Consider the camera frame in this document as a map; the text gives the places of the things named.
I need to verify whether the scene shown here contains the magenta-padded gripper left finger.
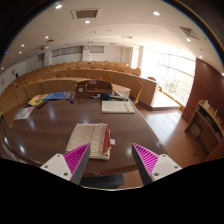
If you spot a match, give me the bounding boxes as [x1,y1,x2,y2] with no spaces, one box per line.
[39,142,92,186]

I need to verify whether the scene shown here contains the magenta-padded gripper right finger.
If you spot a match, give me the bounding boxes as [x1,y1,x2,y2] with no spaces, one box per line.
[131,143,183,186]

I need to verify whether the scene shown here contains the beige checked towel red trim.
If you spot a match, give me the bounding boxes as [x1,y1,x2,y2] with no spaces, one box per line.
[65,123,116,161]

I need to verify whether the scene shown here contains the black chair seat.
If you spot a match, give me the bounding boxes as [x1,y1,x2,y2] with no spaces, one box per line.
[79,173,125,190]

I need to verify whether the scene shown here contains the wooden shelf unit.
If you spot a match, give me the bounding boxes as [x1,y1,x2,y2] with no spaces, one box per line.
[184,99,224,162]

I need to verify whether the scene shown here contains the white printed paper sheet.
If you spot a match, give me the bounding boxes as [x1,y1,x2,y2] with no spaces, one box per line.
[13,105,36,121]

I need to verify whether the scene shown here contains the black remote control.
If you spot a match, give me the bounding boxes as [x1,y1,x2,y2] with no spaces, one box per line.
[37,99,49,109]

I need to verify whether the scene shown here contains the yellow folder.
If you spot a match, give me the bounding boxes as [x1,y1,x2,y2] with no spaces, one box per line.
[27,93,50,108]

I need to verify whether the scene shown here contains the blue folder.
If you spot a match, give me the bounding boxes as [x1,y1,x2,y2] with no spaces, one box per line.
[44,91,71,101]

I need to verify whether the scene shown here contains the white notebook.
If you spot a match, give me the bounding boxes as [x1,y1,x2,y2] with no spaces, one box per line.
[101,100,136,115]

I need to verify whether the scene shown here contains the wooden desk organizer with clock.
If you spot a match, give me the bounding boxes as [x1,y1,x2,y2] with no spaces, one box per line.
[74,79,114,98]

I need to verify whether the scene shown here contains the rows of wooden lecture seats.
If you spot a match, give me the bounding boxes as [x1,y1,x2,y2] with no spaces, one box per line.
[0,60,158,116]

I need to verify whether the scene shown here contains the wooden chair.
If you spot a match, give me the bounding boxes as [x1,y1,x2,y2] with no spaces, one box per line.
[129,80,144,106]

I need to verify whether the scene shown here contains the black board eraser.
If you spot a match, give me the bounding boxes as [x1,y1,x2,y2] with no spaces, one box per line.
[100,92,112,101]

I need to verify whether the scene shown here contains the black gooseneck microphone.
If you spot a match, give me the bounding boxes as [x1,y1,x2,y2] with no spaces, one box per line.
[14,72,30,101]

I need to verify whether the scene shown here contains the large bright window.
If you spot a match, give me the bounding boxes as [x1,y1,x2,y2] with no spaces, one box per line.
[139,49,197,107]

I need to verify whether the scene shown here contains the round ceiling lights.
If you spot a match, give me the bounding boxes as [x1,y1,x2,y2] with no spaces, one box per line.
[19,3,204,61]

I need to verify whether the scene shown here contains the square ceiling air vent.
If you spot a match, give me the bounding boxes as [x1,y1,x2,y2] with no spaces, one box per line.
[70,8,102,20]

